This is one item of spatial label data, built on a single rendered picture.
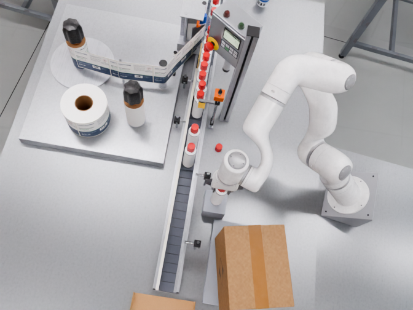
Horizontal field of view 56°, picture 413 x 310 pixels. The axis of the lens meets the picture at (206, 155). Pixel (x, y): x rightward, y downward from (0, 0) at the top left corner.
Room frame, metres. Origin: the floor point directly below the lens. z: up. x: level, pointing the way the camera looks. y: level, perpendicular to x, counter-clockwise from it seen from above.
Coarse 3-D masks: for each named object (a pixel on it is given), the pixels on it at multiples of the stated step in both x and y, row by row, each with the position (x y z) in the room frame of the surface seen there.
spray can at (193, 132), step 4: (192, 124) 0.74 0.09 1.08; (196, 124) 0.75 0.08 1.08; (192, 128) 0.72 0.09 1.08; (196, 128) 0.73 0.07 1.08; (188, 132) 0.72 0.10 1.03; (192, 132) 0.72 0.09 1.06; (196, 132) 0.72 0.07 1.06; (188, 136) 0.72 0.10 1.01; (192, 136) 0.71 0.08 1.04; (196, 136) 0.71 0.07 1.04; (188, 140) 0.71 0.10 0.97; (192, 140) 0.71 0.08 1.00; (196, 140) 0.72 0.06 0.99; (196, 144) 0.72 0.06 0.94
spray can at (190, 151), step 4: (188, 144) 0.65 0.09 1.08; (192, 144) 0.65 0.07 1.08; (188, 148) 0.63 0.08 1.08; (192, 148) 0.63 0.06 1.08; (196, 148) 0.66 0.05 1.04; (184, 152) 0.63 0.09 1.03; (188, 152) 0.63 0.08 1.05; (192, 152) 0.63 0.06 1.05; (184, 156) 0.63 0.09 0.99; (188, 156) 0.62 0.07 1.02; (192, 156) 0.62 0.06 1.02; (184, 160) 0.62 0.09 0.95; (188, 160) 0.62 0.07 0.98; (192, 160) 0.63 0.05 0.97; (184, 164) 0.62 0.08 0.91; (188, 164) 0.62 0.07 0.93; (192, 164) 0.63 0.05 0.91
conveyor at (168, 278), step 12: (192, 120) 0.86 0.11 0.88; (180, 168) 0.61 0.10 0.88; (192, 168) 0.63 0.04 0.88; (180, 180) 0.55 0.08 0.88; (180, 192) 0.50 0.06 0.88; (180, 204) 0.44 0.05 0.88; (180, 216) 0.39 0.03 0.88; (180, 228) 0.34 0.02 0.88; (168, 240) 0.28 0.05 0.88; (180, 240) 0.29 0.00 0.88; (168, 252) 0.23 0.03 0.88; (168, 264) 0.18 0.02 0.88; (168, 276) 0.13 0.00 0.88; (168, 288) 0.09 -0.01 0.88
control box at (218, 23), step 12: (228, 0) 1.08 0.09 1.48; (216, 12) 1.01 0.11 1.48; (240, 12) 1.04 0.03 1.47; (216, 24) 0.99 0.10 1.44; (228, 24) 0.98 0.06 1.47; (252, 24) 1.01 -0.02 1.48; (216, 36) 0.99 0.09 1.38; (240, 36) 0.94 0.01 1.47; (216, 48) 0.98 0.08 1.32; (240, 48) 0.93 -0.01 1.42; (228, 60) 0.95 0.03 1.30
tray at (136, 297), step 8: (136, 296) 0.02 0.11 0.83; (144, 296) 0.03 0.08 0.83; (152, 296) 0.04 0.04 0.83; (160, 296) 0.05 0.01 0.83; (136, 304) -0.01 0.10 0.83; (144, 304) 0.00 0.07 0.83; (152, 304) 0.01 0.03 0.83; (160, 304) 0.02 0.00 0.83; (168, 304) 0.03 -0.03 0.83; (176, 304) 0.04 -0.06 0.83; (184, 304) 0.05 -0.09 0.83; (192, 304) 0.06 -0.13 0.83
